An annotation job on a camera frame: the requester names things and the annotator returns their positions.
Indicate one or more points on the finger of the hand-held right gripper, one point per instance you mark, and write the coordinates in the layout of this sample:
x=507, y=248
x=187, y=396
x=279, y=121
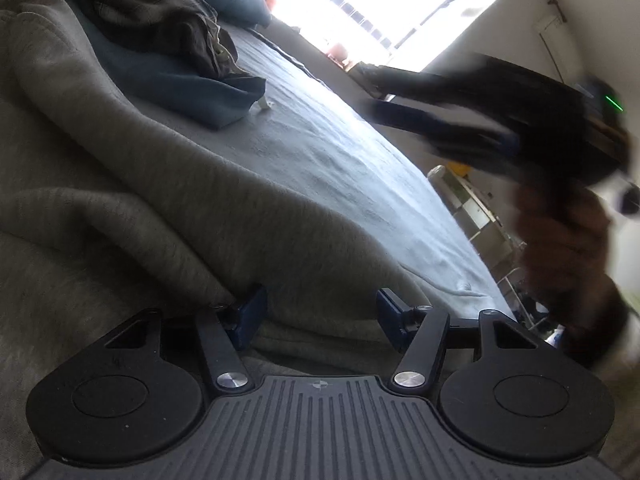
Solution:
x=425, y=122
x=415, y=85

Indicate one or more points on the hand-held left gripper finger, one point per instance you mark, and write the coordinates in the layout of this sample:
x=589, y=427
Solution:
x=390, y=316

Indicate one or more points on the grey sweatshirt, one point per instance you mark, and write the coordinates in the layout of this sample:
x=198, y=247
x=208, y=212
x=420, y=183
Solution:
x=125, y=185

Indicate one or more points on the person's right hand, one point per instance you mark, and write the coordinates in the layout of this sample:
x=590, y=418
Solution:
x=565, y=260

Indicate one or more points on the yellow box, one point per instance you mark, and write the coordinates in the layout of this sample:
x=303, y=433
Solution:
x=460, y=171

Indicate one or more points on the bright window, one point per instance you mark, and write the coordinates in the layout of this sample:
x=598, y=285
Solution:
x=390, y=5

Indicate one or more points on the blue-grey bed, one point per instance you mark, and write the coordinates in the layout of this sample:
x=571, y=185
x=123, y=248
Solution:
x=325, y=150

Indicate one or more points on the white shelf unit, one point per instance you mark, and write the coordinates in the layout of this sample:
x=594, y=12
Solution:
x=482, y=215

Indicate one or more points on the teal garment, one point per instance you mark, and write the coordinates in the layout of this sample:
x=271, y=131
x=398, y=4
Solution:
x=200, y=95

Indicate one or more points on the dark plaid shirt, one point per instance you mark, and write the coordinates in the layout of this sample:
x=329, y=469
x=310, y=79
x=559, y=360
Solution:
x=150, y=5

